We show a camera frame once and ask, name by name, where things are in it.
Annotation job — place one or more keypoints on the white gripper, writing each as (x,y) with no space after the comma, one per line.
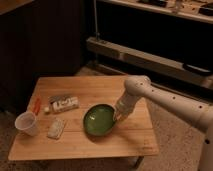
(125,106)

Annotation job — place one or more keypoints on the green ceramic bowl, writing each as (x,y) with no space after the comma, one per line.
(98,120)

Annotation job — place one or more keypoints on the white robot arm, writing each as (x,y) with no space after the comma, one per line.
(195,113)

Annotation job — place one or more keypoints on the wooden table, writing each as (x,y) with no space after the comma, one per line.
(133,137)

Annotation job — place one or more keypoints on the long shelf beam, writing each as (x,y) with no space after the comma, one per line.
(148,61)

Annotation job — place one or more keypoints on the white tube with label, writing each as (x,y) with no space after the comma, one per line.
(62,105)

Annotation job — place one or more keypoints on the metal vertical pole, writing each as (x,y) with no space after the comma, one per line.
(97,34)

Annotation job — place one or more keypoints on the white wrapped snack bar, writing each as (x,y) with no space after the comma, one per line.
(56,128)

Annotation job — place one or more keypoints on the black object on shelf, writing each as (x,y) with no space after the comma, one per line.
(197,70)

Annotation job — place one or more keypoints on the orange marker pen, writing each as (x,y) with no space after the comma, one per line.
(37,106)

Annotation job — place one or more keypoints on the white plastic cup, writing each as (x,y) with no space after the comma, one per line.
(27,123)

